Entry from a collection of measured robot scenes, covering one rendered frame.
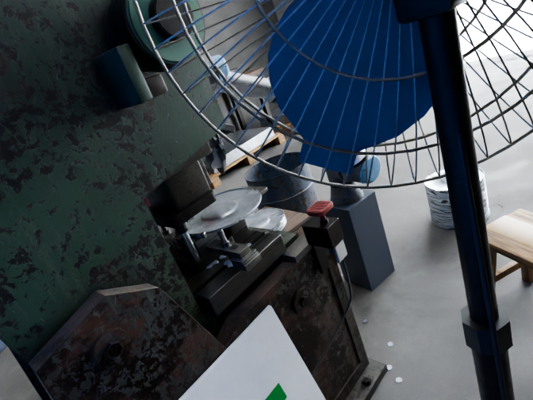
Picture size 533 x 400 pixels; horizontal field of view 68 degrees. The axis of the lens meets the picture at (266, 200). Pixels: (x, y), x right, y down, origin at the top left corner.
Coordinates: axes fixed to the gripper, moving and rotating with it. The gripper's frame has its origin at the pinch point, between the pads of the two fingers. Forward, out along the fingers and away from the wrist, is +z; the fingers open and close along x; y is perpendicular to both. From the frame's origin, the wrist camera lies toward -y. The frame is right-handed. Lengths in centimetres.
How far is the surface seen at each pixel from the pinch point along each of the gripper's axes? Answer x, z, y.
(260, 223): -43, 50, -39
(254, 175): -92, 48, -87
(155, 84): 30, -33, 29
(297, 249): 25.1, 25.1, 4.2
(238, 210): 8.3, 11.1, 6.7
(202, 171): 7.5, -5.5, 12.5
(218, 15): -330, -71, -325
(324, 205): 34.6, 13.4, -2.8
